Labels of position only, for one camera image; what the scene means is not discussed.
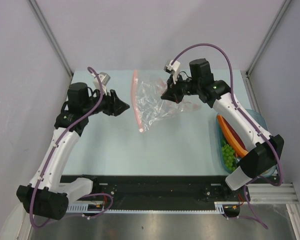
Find white slotted cable duct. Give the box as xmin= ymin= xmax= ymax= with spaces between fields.
xmin=66 ymin=203 xmax=225 ymax=215

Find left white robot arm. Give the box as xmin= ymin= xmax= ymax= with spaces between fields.
xmin=16 ymin=82 xmax=130 ymax=220

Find clear zip top bag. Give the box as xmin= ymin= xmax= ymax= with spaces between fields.
xmin=130 ymin=69 xmax=202 ymax=133

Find green toy grapes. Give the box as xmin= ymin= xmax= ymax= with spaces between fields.
xmin=221 ymin=140 xmax=237 ymax=173

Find blue plastic food tray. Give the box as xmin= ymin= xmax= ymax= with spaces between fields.
xmin=215 ymin=108 xmax=277 ymax=179

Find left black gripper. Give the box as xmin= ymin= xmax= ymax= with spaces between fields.
xmin=82 ymin=86 xmax=130 ymax=117

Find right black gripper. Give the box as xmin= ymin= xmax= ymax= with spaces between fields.
xmin=161 ymin=72 xmax=201 ymax=104

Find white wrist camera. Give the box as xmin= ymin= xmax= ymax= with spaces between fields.
xmin=91 ymin=72 xmax=111 ymax=96
xmin=163 ymin=60 xmax=181 ymax=84

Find aluminium frame profile right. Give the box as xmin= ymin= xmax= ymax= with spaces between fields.
xmin=241 ymin=70 xmax=300 ymax=240

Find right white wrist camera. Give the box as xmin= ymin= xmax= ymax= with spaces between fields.
xmin=163 ymin=60 xmax=181 ymax=84

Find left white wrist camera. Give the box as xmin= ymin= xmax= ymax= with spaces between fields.
xmin=91 ymin=72 xmax=111 ymax=96

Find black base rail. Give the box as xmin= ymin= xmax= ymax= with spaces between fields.
xmin=80 ymin=175 xmax=244 ymax=211

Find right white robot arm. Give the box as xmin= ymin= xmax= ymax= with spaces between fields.
xmin=161 ymin=58 xmax=284 ymax=201

